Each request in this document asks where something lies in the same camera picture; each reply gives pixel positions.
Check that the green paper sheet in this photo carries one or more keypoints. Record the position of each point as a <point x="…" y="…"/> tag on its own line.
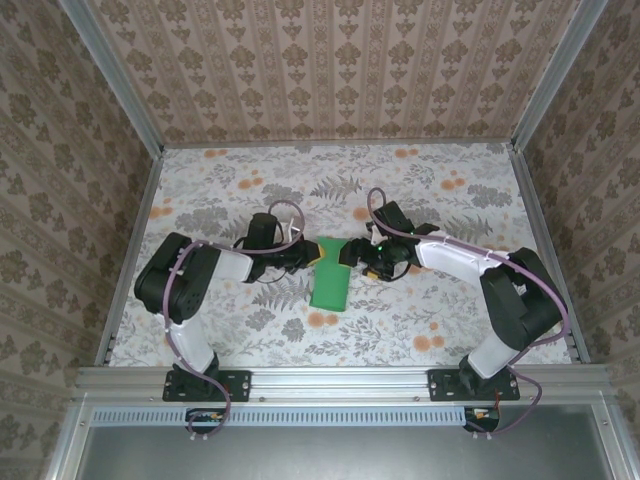
<point x="330" y="285"/>

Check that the aluminium table edge rail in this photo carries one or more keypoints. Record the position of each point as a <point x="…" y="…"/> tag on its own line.
<point x="547" y="250"/>
<point x="132" y="250"/>
<point x="340" y="145"/>

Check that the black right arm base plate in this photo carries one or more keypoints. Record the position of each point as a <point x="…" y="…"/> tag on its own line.
<point x="442" y="385"/>

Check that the floral patterned table cover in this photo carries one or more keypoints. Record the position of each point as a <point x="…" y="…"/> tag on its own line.
<point x="400" y="320"/>

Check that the grey sheet metal panel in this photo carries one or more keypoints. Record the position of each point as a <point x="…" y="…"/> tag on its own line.
<point x="325" y="455"/>

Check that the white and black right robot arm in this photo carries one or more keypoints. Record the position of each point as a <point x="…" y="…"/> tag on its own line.
<point x="525" y="305"/>

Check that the wide aluminium crossbeam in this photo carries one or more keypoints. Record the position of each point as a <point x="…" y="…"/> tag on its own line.
<point x="340" y="382"/>

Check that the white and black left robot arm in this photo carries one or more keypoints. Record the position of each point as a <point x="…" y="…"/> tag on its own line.
<point x="170" y="295"/>

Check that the aluminium frame post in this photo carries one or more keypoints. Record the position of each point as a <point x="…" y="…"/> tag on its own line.
<point x="556" y="75"/>
<point x="114" y="75"/>

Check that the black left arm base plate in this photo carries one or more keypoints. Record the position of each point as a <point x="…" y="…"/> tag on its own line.
<point x="235" y="385"/>

